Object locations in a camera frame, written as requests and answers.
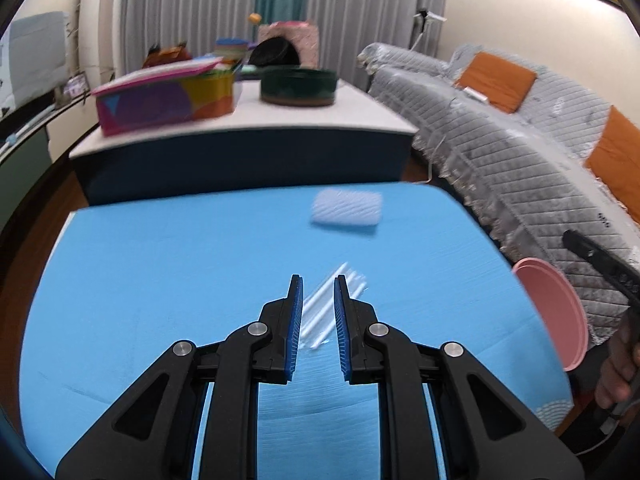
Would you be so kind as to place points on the dark green pot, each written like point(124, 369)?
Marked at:
point(297, 87)

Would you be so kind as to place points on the pink plastic bin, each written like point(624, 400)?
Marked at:
point(555, 310)

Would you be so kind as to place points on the grey curtain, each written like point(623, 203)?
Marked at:
point(190, 10)
point(370, 10)

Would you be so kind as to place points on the white flat device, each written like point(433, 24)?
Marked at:
point(475, 95)

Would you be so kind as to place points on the white floor lamp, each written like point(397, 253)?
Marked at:
point(425, 17)

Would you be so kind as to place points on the pink woven basket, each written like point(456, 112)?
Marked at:
point(307, 40)

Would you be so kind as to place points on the dark television cabinet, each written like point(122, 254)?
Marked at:
point(25, 160)

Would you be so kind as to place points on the yellow ball ornament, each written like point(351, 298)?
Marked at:
point(254, 18)

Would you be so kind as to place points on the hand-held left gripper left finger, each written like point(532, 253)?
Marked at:
point(295, 330)

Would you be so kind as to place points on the brown bag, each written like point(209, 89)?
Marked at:
point(167, 54)

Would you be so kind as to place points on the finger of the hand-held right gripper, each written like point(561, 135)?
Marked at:
point(605, 265)

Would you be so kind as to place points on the stack of coloured bowls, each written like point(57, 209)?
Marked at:
point(231, 49)

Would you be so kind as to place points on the white standing air conditioner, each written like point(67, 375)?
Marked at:
point(100, 10)

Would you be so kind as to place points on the white-topped coffee table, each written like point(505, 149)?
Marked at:
point(300, 125)

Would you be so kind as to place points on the bundle of white straws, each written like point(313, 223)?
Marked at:
point(320, 310)

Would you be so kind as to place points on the orange sofa cushion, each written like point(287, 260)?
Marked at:
point(620, 155)
point(495, 82)

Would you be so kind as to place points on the cloth covered television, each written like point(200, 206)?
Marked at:
point(35, 55)

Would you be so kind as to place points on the colourful storage box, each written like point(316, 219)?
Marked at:
point(160, 102)

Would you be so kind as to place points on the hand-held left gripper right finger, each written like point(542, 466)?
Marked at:
point(342, 330)

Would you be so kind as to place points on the grey covered sofa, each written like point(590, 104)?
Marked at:
point(500, 160)

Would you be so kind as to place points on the person's right hand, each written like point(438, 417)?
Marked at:
point(615, 370)

